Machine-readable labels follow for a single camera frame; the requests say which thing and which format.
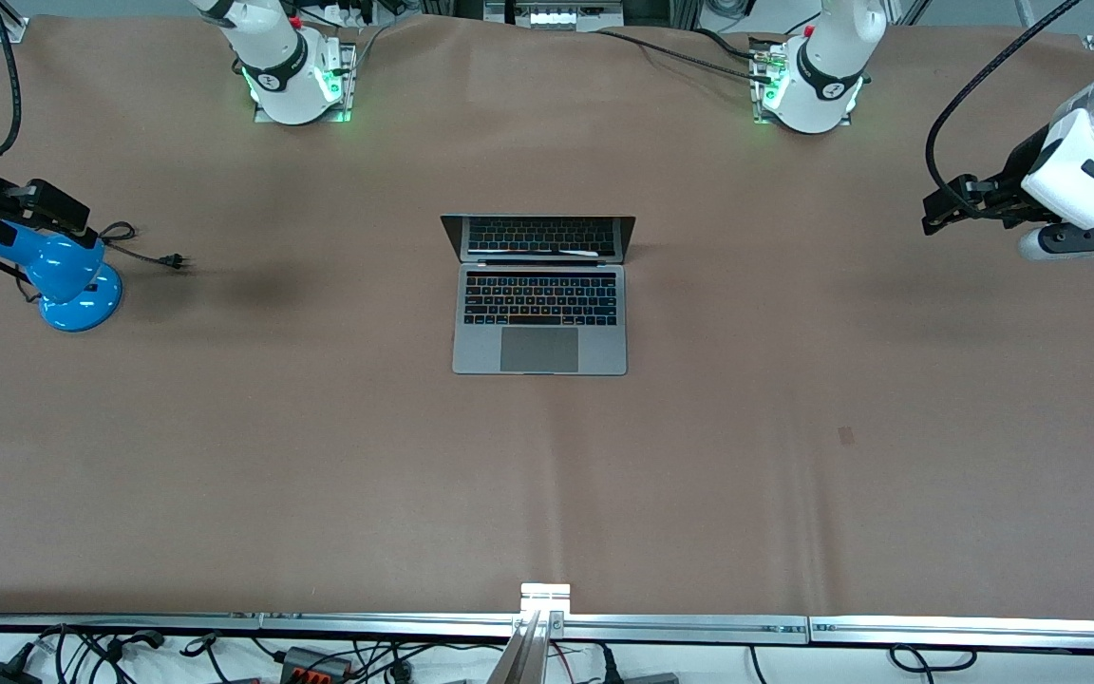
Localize black power adapter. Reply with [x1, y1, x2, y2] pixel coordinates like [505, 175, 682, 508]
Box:
[0, 644, 43, 684]

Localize aluminium profile post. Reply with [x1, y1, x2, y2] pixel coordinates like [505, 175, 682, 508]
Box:
[485, 611, 562, 684]

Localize grey box orange levers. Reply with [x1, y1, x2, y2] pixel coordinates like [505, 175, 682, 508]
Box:
[279, 646, 355, 681]

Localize black lamp power cord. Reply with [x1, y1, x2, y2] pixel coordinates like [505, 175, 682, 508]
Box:
[96, 221, 189, 273]

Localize shiny metal bracket plate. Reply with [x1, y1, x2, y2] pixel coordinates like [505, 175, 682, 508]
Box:
[519, 582, 573, 618]

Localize white power strip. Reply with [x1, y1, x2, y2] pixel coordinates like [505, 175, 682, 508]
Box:
[305, 0, 387, 28]

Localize blue desk lamp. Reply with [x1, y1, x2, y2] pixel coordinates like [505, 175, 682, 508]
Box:
[0, 220, 123, 333]

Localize grey aluminium laptop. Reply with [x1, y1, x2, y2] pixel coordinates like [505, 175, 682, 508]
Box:
[440, 215, 636, 377]

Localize black braided base cable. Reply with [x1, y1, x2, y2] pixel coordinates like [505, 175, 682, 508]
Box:
[594, 28, 776, 82]

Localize brown table cover sheet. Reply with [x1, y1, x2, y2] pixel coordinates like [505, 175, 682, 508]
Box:
[0, 13, 1094, 618]

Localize black cable loop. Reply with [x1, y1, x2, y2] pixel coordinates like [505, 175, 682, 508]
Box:
[891, 643, 977, 675]

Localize black tangled cable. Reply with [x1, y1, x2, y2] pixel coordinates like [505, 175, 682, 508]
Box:
[34, 622, 168, 684]

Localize black smooth base cable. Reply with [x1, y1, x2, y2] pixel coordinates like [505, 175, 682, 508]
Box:
[689, 27, 766, 63]

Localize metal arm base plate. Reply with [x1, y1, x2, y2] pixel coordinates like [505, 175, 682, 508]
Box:
[751, 36, 857, 126]
[255, 40, 358, 126]

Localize aluminium table edge rail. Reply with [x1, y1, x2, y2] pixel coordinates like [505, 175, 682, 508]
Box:
[260, 613, 521, 637]
[561, 615, 810, 645]
[0, 613, 261, 632]
[810, 616, 1094, 653]

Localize metal control box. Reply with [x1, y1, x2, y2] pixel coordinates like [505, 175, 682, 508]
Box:
[483, 0, 626, 31]

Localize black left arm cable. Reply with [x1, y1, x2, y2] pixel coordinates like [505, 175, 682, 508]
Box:
[925, 0, 1085, 221]

